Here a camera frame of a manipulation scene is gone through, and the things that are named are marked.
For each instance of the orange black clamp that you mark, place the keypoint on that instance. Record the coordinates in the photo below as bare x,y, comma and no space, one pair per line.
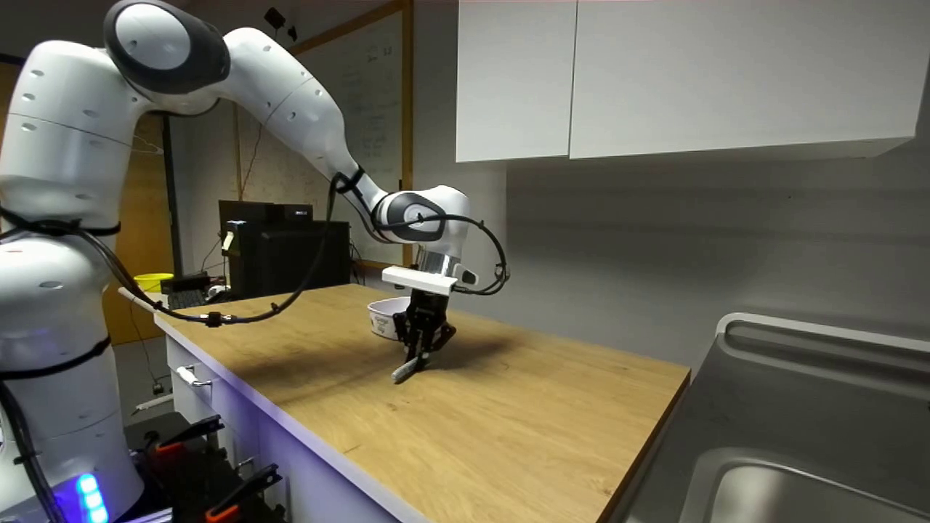
242,490
183,436

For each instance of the narrow white cabinet door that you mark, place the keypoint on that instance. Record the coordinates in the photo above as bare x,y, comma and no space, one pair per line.
513,77

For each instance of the orange wooden door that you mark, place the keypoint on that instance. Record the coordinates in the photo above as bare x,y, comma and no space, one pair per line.
147,205

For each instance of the green capped white marker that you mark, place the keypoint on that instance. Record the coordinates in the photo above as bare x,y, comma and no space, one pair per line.
407,370

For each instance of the wide white cabinet door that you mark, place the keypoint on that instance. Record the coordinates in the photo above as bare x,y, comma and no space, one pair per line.
746,74

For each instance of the wood framed whiteboard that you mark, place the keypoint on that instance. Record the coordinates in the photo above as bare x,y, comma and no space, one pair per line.
383,116

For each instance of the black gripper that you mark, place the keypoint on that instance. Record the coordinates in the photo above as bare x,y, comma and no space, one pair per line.
426,311

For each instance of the stainless steel sink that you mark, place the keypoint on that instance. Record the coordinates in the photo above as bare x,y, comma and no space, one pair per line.
803,424

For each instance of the black ceiling fixture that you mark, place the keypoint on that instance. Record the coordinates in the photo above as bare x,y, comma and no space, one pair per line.
276,19

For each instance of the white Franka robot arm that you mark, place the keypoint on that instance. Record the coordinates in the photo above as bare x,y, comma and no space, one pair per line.
69,308

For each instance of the yellow small object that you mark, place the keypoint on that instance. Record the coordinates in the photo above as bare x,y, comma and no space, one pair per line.
152,283

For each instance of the black box machine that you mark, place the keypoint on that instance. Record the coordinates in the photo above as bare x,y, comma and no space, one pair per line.
285,254

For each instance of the white counter base cabinet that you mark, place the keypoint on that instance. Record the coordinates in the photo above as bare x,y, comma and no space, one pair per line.
242,436

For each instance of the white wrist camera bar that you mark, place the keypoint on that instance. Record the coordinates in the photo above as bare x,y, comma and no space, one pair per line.
416,279

